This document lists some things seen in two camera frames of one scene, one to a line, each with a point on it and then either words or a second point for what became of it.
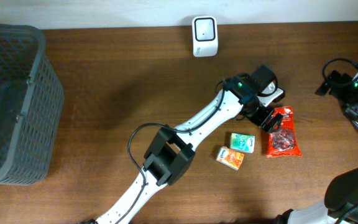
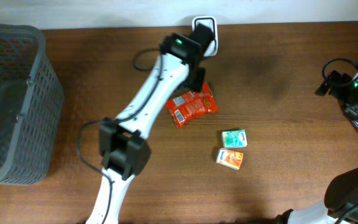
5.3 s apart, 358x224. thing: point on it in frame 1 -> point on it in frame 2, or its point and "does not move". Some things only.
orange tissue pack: [229, 157] does not move
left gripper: [270, 118] -> [198, 78]
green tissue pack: [242, 142] -> [234, 139]
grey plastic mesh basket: [22, 103] does not move
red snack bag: [283, 142] -> [184, 107]
